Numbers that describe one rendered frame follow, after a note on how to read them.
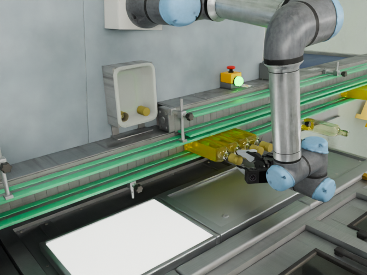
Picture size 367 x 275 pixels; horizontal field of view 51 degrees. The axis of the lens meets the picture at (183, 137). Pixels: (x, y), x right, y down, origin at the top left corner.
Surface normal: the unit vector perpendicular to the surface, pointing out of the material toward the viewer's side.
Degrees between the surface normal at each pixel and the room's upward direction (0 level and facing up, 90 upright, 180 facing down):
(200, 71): 0
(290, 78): 29
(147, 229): 90
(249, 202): 90
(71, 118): 0
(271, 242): 90
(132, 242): 90
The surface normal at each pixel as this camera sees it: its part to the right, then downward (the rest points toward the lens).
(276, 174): -0.77, 0.33
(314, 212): -0.04, -0.94
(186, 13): 0.52, 0.30
